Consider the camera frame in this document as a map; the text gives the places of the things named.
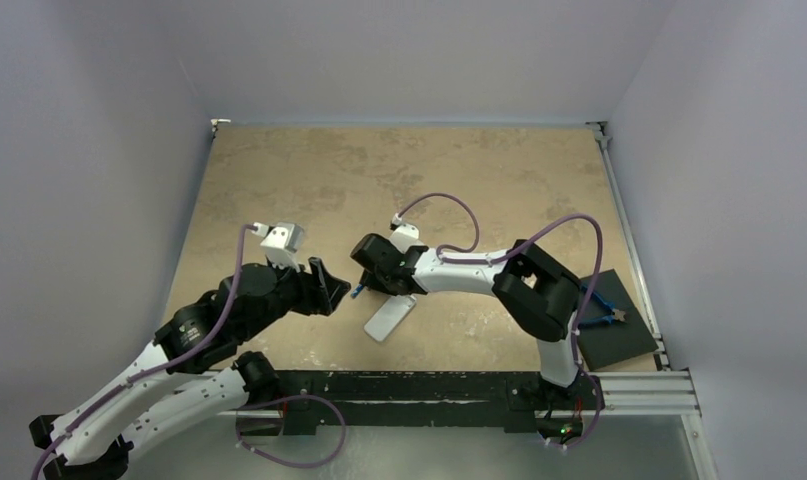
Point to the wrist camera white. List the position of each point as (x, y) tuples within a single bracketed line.
[(280, 243), (404, 234)]

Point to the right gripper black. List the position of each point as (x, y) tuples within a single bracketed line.
[(378, 266)]

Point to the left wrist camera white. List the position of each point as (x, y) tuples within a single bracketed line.
[(280, 243)]

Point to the blue handled pliers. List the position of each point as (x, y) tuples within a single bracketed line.
[(612, 314)]

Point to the aluminium table rail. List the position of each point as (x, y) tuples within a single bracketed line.
[(598, 130)]

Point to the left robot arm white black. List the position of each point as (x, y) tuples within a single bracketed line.
[(189, 372)]

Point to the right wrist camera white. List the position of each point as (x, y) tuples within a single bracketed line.
[(404, 234)]

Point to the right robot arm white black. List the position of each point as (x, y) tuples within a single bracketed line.
[(539, 293)]

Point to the white remote control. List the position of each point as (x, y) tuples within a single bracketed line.
[(388, 317)]

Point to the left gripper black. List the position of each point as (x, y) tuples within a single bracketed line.
[(320, 290)]

